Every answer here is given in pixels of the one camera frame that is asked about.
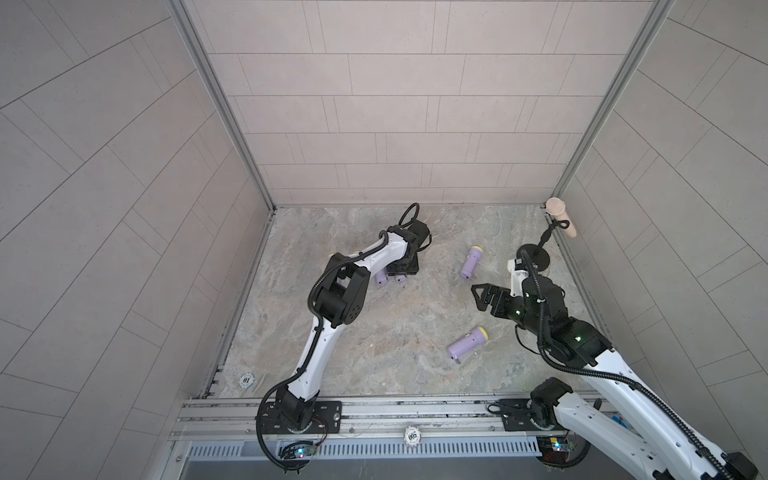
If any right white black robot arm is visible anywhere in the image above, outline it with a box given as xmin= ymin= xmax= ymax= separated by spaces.
xmin=471 ymin=245 xmax=759 ymax=479

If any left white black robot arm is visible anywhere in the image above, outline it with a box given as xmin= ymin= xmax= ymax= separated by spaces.
xmin=262 ymin=202 xmax=432 ymax=432

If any right circuit board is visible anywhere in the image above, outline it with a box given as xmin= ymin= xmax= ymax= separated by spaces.
xmin=536 ymin=436 xmax=578 ymax=465

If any white round floor sticker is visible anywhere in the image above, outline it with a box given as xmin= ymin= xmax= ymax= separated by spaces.
xmin=238 ymin=373 xmax=255 ymax=389

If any left green circuit board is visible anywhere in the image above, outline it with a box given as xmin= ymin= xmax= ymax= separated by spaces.
xmin=279 ymin=440 xmax=319 ymax=461

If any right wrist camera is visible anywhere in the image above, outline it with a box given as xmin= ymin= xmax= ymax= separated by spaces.
xmin=507 ymin=258 xmax=529 ymax=297

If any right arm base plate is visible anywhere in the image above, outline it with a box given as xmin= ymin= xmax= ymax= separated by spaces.
xmin=486 ymin=398 xmax=565 ymax=431

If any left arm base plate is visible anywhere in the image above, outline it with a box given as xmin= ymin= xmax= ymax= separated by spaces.
xmin=258 ymin=401 xmax=343 ymax=435

